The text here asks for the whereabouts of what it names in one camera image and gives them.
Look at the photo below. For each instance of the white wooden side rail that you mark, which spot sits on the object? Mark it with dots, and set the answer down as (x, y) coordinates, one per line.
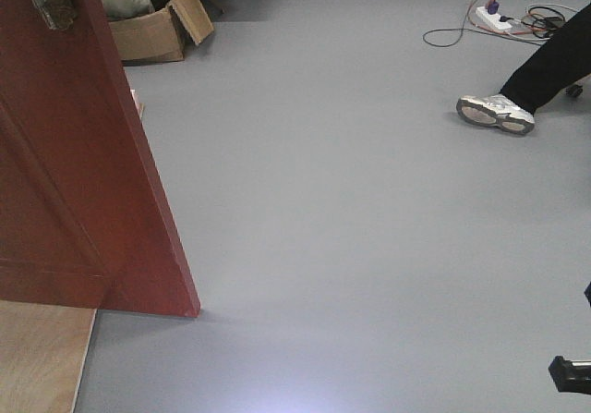
(138, 104)

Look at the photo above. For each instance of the white power strip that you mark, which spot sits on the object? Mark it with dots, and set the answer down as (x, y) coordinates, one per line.
(493, 21)

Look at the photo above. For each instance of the office chair caster wheel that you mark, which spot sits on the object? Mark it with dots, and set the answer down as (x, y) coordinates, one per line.
(574, 90)

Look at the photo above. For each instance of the plywood door base board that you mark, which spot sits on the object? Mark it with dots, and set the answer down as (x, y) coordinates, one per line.
(43, 352)

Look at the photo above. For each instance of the black robot part lower right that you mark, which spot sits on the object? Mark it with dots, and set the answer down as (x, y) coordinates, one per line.
(570, 376)

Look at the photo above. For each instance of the white grey sneaker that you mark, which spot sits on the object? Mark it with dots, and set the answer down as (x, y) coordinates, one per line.
(495, 111)

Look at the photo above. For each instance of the black trouser leg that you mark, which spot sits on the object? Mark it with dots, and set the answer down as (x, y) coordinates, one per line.
(558, 63)

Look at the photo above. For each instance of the brown cardboard box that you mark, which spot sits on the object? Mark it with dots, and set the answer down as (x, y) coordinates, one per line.
(161, 36)

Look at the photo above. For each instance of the brown wooden door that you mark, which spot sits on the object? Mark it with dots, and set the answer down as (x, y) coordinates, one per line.
(84, 218)

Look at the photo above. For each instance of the black robot part right edge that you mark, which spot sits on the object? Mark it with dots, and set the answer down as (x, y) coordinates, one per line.
(588, 293)

